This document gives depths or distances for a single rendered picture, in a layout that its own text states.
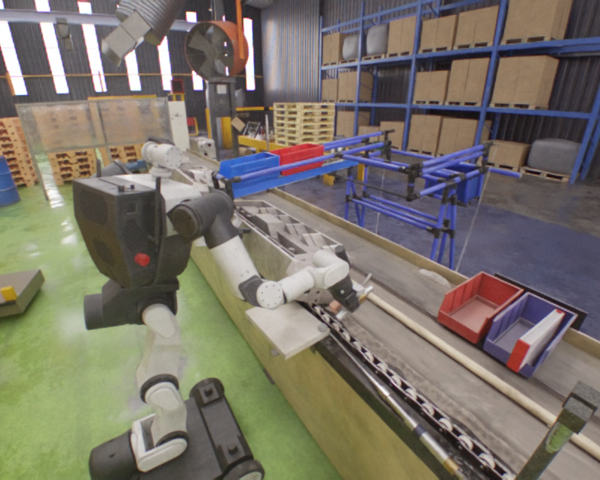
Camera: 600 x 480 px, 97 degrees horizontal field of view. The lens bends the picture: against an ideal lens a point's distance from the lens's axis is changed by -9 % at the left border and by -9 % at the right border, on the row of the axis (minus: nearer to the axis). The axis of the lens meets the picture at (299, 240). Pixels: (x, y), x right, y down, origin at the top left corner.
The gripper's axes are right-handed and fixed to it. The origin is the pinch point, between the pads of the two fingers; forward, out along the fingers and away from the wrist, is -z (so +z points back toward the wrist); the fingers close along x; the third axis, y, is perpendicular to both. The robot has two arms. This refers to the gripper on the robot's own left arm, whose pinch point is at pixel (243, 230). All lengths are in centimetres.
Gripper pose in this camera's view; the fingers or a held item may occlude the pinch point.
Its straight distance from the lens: 157.1
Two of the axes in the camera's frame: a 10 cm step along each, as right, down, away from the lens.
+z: -8.3, 0.8, -5.6
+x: 5.5, 3.6, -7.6
